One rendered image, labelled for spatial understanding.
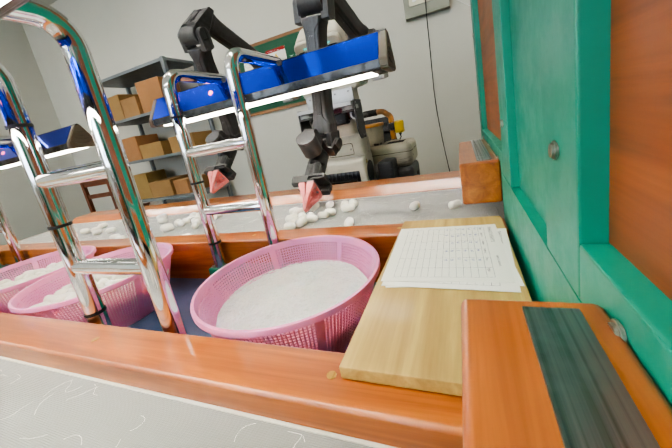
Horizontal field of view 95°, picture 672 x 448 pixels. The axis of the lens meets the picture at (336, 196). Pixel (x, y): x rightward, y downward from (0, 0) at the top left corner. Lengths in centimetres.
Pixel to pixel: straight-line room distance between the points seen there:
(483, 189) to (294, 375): 40
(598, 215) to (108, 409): 42
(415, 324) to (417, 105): 252
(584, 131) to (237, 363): 31
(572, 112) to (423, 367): 19
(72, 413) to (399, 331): 32
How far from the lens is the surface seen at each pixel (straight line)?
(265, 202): 58
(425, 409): 26
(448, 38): 277
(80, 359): 48
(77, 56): 42
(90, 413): 43
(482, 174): 55
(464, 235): 47
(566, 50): 21
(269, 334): 36
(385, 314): 32
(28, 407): 50
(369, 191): 91
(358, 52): 63
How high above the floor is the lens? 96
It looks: 13 degrees down
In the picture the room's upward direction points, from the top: 11 degrees counter-clockwise
